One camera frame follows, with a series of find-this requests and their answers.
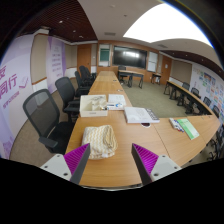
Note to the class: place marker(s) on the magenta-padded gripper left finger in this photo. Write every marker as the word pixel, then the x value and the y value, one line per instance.
pixel 76 159

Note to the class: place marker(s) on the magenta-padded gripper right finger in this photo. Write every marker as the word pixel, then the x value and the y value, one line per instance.
pixel 146 160

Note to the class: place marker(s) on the cream zigzag-patterned towel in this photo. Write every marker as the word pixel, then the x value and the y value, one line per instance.
pixel 100 140

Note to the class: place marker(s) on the small dark round object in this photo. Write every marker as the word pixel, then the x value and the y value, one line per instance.
pixel 145 125

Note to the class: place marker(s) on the large white book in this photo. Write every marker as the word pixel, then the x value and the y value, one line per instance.
pixel 138 115

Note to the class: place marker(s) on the pack of marker pens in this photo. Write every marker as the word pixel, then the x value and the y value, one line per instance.
pixel 173 122

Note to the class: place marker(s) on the green notebook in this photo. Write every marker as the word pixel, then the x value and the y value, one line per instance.
pixel 188 128

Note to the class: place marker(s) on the white compartment box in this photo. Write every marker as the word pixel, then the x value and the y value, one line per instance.
pixel 88 106

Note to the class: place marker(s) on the black mesh office chair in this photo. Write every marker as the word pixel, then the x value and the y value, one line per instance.
pixel 65 90
pixel 85 73
pixel 36 110
pixel 78 80

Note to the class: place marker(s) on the white leaflet with blue print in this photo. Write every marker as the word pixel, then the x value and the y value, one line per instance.
pixel 116 100

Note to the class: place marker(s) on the long wooden table row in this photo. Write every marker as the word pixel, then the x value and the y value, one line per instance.
pixel 183 90

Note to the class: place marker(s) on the group of black office chairs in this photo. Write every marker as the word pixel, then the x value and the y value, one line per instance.
pixel 206 100

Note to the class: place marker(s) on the small wooden side table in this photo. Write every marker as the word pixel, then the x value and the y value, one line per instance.
pixel 156 74

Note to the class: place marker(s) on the wooden desk with dark legs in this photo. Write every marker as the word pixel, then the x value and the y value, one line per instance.
pixel 131 72

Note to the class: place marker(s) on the wooden door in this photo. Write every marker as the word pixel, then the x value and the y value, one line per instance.
pixel 84 56
pixel 166 68

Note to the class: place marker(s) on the black chair behind desk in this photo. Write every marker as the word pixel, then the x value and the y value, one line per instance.
pixel 122 67

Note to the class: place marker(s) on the plain white whiteboard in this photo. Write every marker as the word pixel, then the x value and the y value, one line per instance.
pixel 152 61

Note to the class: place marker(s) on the whiteboard with green sheet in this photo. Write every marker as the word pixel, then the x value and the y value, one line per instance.
pixel 104 55

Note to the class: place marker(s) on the large white ceiling light panel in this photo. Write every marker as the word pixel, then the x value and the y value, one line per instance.
pixel 166 23

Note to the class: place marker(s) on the large white-purple wall banner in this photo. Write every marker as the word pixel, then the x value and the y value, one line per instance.
pixel 13 83

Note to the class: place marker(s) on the colourful wall poster display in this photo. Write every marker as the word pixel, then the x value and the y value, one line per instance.
pixel 210 83

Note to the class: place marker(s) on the large black wall screen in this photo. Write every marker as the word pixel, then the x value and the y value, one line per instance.
pixel 130 57

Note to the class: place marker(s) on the narrow purple wall banner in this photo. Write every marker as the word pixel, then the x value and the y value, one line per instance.
pixel 56 56

